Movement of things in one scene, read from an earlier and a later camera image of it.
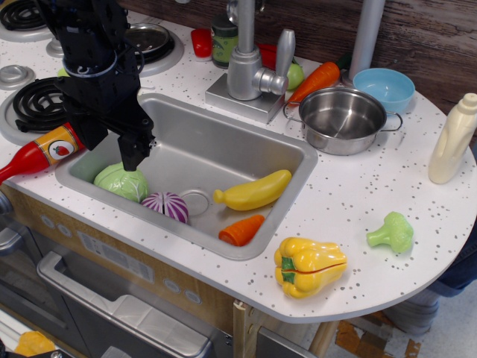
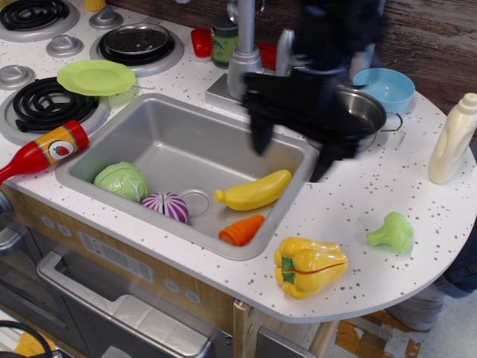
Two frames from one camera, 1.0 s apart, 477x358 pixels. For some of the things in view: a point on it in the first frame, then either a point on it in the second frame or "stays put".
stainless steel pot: [342, 121] stays put
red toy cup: [203, 42] stays put
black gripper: [100, 89] to [315, 103]
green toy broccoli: [396, 231] stays put
